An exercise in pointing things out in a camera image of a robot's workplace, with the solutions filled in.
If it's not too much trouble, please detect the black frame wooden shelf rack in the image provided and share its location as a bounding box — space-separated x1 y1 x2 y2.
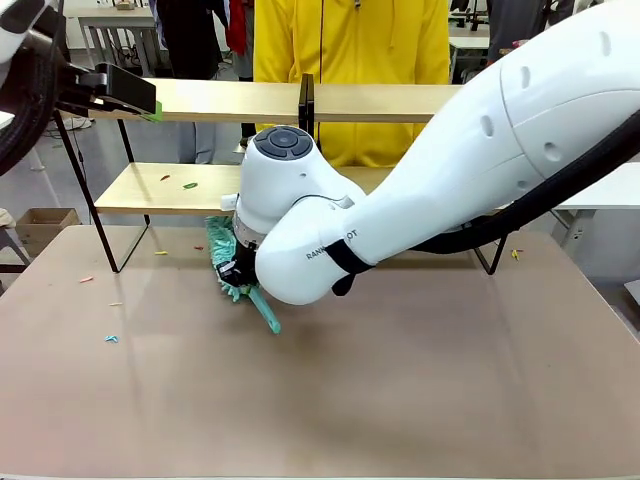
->
52 73 507 277

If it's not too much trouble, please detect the person in dark clothes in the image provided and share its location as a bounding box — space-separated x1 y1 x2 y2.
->
153 0 224 81

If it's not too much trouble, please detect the red hanging jacket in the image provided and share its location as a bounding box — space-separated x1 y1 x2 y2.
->
224 0 250 57

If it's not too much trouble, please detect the brown cardboard box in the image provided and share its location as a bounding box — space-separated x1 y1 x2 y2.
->
14 207 82 259

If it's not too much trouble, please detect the black arm strap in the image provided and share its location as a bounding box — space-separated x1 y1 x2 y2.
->
323 238 377 298

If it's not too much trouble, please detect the white side table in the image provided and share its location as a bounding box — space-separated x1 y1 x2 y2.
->
548 162 640 251

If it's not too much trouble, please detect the person in grey top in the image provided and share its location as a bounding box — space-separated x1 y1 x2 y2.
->
487 0 576 64

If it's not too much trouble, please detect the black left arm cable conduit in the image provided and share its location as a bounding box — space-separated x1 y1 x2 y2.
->
0 29 57 177

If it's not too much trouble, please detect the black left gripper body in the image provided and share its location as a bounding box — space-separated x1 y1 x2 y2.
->
54 63 109 114

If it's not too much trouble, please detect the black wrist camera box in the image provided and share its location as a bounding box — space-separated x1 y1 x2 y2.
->
95 62 158 114

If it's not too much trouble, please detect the wooden top background table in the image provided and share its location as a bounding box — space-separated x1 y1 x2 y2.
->
75 5 157 77

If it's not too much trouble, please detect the teal microfiber duster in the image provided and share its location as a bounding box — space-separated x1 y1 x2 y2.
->
204 214 283 336

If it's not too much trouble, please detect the person in yellow hoodie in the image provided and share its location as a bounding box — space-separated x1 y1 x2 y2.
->
252 0 451 169

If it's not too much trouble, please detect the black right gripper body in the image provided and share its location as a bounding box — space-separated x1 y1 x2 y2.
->
217 241 261 291

